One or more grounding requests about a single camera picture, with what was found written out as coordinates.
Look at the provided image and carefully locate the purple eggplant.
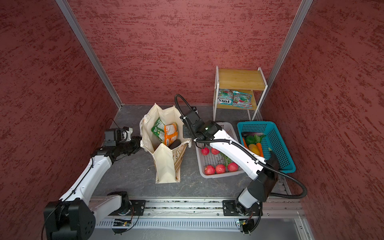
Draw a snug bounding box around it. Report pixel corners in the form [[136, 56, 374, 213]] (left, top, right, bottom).
[[169, 139, 182, 150]]

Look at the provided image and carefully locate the orange Fox's candy bag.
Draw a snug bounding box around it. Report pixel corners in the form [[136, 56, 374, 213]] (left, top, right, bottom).
[[164, 123, 178, 147]]

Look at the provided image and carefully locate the green Fox's candy bag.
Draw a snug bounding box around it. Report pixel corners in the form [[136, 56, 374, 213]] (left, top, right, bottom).
[[151, 118, 165, 143]]

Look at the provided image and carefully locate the cream canvas tote bag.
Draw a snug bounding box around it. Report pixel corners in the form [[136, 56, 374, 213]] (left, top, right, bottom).
[[140, 104, 192, 184]]

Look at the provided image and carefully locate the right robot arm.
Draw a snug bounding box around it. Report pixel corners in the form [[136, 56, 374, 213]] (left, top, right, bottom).
[[180, 110, 279, 216]]

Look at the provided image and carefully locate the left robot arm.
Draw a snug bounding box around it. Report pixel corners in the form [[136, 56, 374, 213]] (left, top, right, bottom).
[[41, 127, 146, 240]]

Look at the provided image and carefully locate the red-green Fox's candy bag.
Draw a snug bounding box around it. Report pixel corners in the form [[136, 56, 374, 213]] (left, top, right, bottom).
[[233, 91, 253, 109]]

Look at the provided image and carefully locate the red apple middle left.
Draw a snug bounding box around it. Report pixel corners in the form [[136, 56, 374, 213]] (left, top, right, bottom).
[[201, 148, 210, 156]]

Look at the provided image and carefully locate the red apple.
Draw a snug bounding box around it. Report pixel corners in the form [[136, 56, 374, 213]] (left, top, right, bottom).
[[215, 165, 226, 174], [211, 148, 220, 155], [204, 165, 216, 176], [228, 163, 239, 172], [201, 148, 210, 156]]

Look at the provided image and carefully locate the white plastic basket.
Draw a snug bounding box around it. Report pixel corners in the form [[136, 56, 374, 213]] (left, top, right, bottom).
[[194, 121, 247, 179]]

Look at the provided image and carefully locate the red apple front left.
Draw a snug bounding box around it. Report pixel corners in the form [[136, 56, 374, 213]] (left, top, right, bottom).
[[204, 165, 216, 176]]

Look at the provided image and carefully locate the green leafy sprig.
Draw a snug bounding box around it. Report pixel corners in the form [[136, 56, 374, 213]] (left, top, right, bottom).
[[221, 154, 232, 168]]

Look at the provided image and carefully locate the red apple front middle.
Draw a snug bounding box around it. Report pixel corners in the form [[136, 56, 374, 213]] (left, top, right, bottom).
[[215, 165, 226, 174]]

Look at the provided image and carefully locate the red apple front right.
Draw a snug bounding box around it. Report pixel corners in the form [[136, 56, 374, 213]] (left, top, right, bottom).
[[228, 163, 239, 172]]

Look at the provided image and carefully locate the green bell pepper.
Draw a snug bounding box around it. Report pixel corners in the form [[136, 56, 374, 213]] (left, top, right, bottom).
[[245, 135, 257, 146]]

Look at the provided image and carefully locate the yellow bell pepper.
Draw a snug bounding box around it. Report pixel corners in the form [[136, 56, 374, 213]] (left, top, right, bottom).
[[248, 144, 261, 156]]

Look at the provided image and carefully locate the orange carrot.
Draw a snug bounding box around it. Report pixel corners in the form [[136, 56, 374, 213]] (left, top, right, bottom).
[[256, 143, 264, 157]]

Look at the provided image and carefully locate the teal plastic basket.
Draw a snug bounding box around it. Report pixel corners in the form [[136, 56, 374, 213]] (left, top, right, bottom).
[[237, 121, 296, 174]]

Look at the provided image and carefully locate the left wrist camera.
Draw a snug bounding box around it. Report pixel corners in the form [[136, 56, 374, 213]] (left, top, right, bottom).
[[120, 127, 133, 143]]

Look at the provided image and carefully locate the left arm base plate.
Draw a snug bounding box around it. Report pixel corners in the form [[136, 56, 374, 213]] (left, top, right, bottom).
[[117, 200, 147, 217]]

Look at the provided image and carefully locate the aluminium mounting rail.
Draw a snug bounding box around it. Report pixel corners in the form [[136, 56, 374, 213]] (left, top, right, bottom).
[[102, 198, 306, 219]]

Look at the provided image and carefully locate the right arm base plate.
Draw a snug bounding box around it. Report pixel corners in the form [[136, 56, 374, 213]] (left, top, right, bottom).
[[222, 200, 263, 217]]

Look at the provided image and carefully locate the black corrugated cable conduit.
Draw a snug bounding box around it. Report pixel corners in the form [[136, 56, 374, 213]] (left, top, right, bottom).
[[174, 94, 309, 199]]

